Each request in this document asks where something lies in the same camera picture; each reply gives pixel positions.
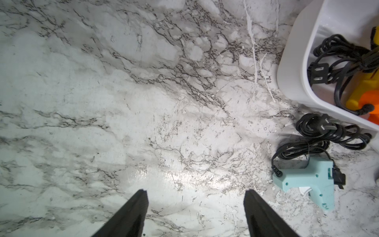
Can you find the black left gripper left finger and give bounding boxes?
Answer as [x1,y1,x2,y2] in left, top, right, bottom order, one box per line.
[93,189,149,237]

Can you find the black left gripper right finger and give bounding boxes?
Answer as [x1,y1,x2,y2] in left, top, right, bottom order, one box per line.
[243,190,298,237]

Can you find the mint green glue gun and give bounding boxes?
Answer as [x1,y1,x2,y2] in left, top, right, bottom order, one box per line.
[272,157,346,212]

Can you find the yellow glue gun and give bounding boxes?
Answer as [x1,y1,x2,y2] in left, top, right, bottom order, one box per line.
[345,26,379,115]

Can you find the orange glue gun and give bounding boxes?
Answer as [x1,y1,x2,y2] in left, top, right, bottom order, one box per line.
[359,90,379,125]

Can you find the white storage box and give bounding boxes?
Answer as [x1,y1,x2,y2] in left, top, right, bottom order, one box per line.
[277,1,379,131]

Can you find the black power cord bundle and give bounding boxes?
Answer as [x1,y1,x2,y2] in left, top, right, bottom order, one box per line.
[270,113,373,178]

